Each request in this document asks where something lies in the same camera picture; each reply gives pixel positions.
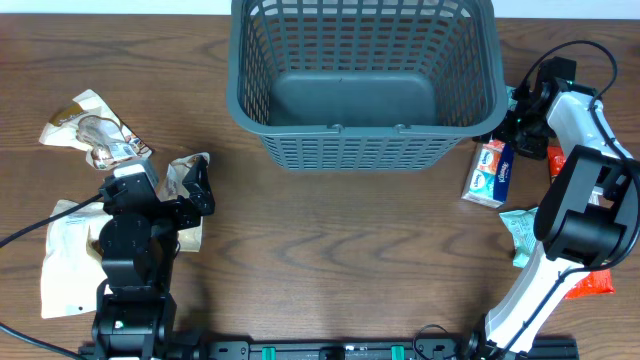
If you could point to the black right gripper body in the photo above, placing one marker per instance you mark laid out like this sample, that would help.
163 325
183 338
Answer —
526 132

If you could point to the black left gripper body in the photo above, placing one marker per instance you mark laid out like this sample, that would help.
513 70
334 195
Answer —
178 214

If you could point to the Kleenex tissue multipack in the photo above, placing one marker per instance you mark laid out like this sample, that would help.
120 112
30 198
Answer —
489 176

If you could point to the teal wipes packet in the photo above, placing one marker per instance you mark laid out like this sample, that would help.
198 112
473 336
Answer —
520 224

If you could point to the orange spaghetti package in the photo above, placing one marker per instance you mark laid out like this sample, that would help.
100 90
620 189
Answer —
596 283

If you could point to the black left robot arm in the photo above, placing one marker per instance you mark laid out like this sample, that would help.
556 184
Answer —
135 310

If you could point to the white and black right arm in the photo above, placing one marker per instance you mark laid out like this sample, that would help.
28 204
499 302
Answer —
588 220

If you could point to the beige snack pouch with window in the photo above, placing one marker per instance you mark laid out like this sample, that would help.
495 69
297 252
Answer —
91 126

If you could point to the white resealable pouch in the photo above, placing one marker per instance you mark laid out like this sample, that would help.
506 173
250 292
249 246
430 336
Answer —
72 270

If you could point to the grey plastic laundry basket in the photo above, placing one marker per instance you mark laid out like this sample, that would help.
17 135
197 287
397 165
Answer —
365 85

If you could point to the black mounting rail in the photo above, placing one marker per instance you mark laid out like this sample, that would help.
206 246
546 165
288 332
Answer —
441 348

